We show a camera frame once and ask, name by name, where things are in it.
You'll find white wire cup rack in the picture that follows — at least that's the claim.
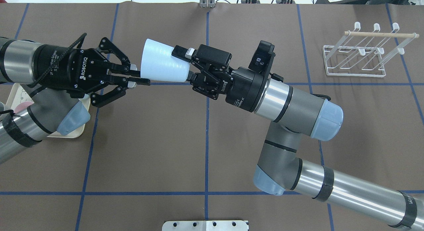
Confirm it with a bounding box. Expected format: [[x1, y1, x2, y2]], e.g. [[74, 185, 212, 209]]
[[322, 22, 420, 78]]

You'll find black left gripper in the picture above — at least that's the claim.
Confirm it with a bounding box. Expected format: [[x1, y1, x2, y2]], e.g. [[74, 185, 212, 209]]
[[35, 37, 151, 108]]

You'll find pink plastic cup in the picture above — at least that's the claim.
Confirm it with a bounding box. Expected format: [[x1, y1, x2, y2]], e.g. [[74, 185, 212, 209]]
[[13, 101, 34, 113]]

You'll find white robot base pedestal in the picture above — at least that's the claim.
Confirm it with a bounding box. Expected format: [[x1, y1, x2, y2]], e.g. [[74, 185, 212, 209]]
[[162, 220, 249, 231]]

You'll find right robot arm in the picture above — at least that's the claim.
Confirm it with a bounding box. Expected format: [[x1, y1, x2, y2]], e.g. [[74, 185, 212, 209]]
[[171, 41, 423, 231]]

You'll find light blue plastic cup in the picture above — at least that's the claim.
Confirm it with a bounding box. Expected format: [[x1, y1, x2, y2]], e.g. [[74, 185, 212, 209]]
[[140, 38, 190, 83]]

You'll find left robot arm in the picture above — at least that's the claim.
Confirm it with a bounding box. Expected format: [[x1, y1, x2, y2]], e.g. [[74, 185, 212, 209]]
[[0, 33, 150, 163]]

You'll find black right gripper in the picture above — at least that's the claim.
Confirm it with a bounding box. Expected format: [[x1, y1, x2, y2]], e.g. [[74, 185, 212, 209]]
[[171, 44, 269, 112]]

